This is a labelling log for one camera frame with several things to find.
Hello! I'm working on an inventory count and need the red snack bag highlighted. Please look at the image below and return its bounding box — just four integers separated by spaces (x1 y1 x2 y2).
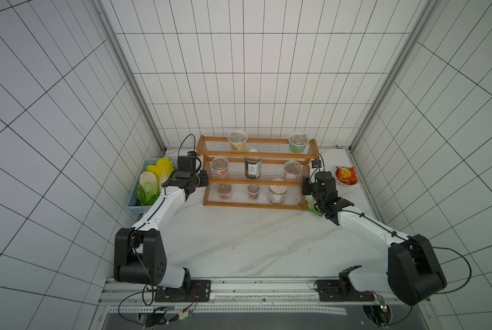
335 167 359 186

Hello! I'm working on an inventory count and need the yellow label seed jar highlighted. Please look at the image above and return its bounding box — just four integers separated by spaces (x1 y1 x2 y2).
227 131 248 152

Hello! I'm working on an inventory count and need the green label seed jar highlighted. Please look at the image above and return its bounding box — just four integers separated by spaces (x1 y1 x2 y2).
288 132 309 153

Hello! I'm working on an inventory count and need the green snack packet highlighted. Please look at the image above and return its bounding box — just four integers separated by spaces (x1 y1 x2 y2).
305 195 323 217

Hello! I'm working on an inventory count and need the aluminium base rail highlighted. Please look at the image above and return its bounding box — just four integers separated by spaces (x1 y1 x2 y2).
90 277 441 329

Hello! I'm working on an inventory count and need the blue plastic basket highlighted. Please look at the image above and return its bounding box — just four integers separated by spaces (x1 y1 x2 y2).
126 158 178 214

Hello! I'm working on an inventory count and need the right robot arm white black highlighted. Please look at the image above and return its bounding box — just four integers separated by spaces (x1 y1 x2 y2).
301 172 447 306

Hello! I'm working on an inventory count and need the green white napa cabbage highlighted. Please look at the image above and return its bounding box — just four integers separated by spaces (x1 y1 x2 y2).
137 171 160 206

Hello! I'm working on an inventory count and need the dark green tin can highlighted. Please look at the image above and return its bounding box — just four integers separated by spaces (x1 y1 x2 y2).
244 156 262 180

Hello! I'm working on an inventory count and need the yellow white napa cabbage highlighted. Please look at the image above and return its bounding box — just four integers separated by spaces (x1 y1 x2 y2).
146 158 174 192

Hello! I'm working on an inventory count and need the small red jar bottom left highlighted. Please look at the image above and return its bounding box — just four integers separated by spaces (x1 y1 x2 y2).
217 183 232 200

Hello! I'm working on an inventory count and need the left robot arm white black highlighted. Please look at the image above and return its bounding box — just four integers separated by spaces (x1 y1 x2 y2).
113 151 209 299

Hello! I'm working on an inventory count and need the small red jar bottom middle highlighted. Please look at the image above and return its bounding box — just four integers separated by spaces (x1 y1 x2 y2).
247 184 260 200

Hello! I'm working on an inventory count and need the wooden three-tier shelf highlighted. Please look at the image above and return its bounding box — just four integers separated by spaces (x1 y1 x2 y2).
196 131 320 210

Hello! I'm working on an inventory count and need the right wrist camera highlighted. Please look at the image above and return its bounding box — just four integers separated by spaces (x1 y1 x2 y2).
310 159 322 169

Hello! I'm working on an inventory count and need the small red jar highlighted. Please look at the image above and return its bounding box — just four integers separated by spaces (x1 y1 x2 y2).
217 183 232 200
247 184 260 200

